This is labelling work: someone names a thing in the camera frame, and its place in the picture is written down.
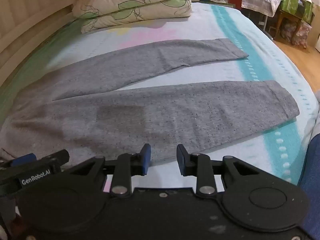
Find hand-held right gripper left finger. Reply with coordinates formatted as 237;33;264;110
68;144;152;197

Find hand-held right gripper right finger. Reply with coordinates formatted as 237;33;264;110
176;144;261;197

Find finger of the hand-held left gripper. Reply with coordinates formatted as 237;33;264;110
11;149;70;167

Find grey pants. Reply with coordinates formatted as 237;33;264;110
0;38;300;167

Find pastel bed blanket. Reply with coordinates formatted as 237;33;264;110
0;1;320;187

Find person's leg in blue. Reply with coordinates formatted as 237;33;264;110
297;132;320;240

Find floral patterned pillow stack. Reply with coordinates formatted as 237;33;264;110
72;0;193;34

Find floral bag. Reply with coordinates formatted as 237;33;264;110
280;19;313;48

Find plaid cloth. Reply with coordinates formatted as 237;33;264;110
209;0;282;18

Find green patterned cloth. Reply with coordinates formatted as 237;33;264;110
277;0;316;23

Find cream wooden bed frame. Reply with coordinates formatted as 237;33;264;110
0;0;88;87

